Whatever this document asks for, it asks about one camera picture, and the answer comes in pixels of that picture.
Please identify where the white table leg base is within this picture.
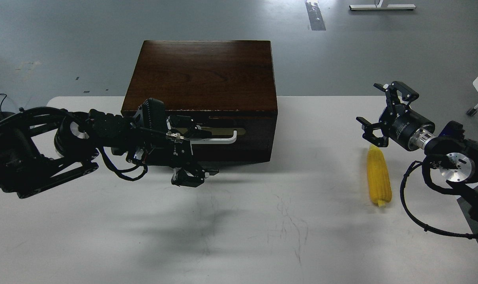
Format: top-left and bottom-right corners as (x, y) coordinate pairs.
(349, 0), (416, 11)

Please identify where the dark wooden drawer cabinet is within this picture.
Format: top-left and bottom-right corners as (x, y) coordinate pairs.
(120, 40), (278, 163)

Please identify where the wooden drawer with white handle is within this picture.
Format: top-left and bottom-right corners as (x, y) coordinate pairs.
(189, 116), (253, 144)

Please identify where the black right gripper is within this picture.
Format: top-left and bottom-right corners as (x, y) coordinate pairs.
(356, 81), (436, 152)

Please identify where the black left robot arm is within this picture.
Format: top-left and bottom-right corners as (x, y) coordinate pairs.
(0, 106), (219, 198)

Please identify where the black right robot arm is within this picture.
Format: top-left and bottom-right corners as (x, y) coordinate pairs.
(356, 81), (478, 240)

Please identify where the black floor tape strip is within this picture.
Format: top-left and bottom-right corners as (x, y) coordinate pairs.
(304, 0), (326, 31)

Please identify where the yellow corn cob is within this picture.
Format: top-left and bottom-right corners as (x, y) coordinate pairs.
(367, 144), (392, 208)

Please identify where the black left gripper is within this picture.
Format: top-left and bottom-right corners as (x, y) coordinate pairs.
(144, 115), (219, 187)

